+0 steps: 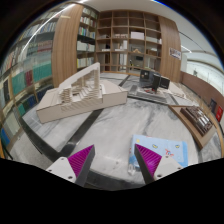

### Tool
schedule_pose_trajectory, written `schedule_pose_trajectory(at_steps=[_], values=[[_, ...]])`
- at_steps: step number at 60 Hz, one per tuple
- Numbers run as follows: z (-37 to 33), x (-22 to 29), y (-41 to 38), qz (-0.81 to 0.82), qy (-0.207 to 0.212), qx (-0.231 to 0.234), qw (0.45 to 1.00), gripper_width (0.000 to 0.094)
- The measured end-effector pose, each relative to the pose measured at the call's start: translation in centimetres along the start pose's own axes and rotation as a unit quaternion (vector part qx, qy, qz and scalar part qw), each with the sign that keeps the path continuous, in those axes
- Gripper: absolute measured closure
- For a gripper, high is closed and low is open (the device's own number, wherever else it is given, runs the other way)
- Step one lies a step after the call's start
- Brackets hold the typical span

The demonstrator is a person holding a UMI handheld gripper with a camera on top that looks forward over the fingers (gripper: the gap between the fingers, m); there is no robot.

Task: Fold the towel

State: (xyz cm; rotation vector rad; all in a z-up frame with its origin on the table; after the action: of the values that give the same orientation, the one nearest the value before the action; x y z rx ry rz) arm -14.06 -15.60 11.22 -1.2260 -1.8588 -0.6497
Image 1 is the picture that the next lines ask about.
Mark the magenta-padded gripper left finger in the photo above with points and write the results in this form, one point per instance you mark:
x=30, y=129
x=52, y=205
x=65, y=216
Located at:
x=81, y=160

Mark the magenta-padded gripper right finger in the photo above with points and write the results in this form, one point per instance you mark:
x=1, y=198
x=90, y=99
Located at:
x=150, y=160

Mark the light blue printed towel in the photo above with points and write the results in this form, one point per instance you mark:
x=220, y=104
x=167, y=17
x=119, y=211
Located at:
x=175, y=149

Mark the brown architectural model, wooden board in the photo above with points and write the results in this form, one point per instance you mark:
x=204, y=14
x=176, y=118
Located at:
x=196, y=124

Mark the large white architectural model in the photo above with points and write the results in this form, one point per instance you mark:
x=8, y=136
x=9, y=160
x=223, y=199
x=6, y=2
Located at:
x=83, y=100

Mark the black architectural model, grey base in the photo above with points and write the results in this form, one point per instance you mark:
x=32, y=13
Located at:
x=151, y=87

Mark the small white architectural model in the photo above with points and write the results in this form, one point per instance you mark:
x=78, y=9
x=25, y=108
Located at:
x=176, y=90

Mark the dark bin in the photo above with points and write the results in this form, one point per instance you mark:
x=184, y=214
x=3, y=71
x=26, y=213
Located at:
x=213, y=106

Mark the bookshelf with books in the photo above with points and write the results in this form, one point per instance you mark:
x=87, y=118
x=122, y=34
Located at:
x=30, y=73

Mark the wooden shelf unit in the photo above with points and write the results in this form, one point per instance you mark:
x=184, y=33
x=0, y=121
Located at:
x=130, y=40

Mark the white wall sign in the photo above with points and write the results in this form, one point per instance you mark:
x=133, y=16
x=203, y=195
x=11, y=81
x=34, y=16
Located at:
x=175, y=53

